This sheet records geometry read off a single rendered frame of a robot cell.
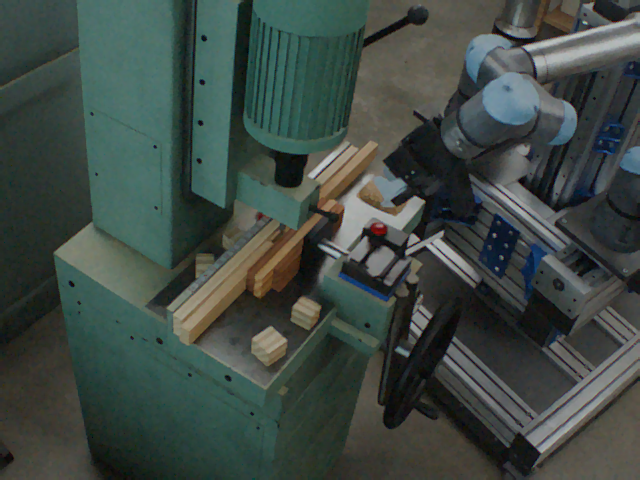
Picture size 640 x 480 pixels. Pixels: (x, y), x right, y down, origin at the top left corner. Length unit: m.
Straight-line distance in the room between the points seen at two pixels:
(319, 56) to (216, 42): 0.18
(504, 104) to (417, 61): 2.83
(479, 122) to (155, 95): 0.54
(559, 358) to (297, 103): 1.45
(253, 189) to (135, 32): 0.35
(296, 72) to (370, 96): 2.45
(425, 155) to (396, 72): 2.57
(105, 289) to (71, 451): 0.81
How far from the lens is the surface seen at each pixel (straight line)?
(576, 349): 2.52
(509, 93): 1.16
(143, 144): 1.45
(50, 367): 2.50
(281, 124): 1.26
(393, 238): 1.45
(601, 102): 1.95
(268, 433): 1.58
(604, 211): 1.90
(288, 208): 1.42
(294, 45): 1.18
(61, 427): 2.37
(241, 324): 1.41
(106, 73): 1.44
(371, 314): 1.43
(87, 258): 1.67
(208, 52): 1.30
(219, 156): 1.40
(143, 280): 1.62
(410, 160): 1.28
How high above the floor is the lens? 1.99
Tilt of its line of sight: 44 degrees down
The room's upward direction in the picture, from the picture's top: 10 degrees clockwise
